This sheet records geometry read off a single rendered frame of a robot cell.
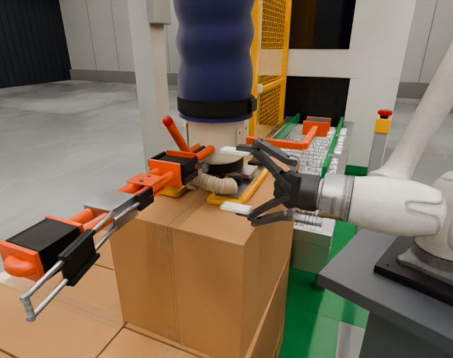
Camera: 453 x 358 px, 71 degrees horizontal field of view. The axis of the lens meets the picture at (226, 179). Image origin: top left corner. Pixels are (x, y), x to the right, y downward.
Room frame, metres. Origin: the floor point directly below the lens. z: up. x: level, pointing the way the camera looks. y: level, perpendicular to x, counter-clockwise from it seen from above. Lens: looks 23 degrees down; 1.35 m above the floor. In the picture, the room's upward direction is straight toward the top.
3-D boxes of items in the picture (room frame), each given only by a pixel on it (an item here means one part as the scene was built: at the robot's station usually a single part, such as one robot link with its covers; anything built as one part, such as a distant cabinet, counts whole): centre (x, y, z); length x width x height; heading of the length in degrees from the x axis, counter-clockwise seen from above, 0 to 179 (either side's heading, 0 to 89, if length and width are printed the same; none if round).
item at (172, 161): (0.71, 0.13, 1.08); 0.10 x 0.08 x 0.06; 67
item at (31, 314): (0.42, 0.19, 1.07); 0.31 x 0.03 x 0.05; 170
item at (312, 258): (1.26, -0.12, 0.47); 0.70 x 0.03 x 0.15; 67
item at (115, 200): (0.51, 0.21, 1.07); 0.07 x 0.07 x 0.04; 67
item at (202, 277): (0.93, 0.02, 0.74); 0.60 x 0.40 x 0.40; 156
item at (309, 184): (0.59, -0.14, 1.07); 0.09 x 0.07 x 0.08; 67
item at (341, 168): (2.22, -0.87, 0.50); 2.31 x 0.05 x 0.19; 157
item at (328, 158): (2.57, -0.96, 0.60); 1.60 x 0.11 x 0.09; 157
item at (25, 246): (0.39, 0.27, 1.07); 0.08 x 0.07 x 0.05; 157
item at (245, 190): (0.90, -0.06, 0.97); 0.34 x 0.10 x 0.05; 157
